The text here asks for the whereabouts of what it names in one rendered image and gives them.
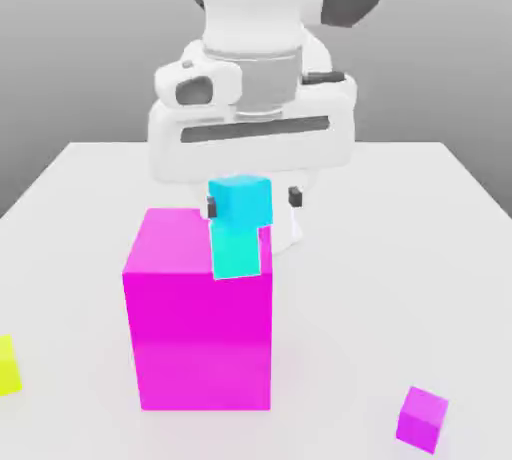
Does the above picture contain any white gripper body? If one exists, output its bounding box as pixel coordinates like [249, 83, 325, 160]
[147, 74, 358, 186]

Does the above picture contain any small cyan cube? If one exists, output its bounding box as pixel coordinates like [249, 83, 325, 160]
[207, 174, 275, 230]

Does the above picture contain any small turquoise cube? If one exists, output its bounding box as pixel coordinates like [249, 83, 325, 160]
[209, 223, 262, 282]

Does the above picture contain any small yellow cube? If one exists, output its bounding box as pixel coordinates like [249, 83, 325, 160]
[0, 333, 24, 398]

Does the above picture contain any small purple cube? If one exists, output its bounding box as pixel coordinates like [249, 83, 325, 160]
[395, 385, 450, 456]

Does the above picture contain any large magenta box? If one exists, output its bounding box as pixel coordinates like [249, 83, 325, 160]
[121, 207, 274, 414]

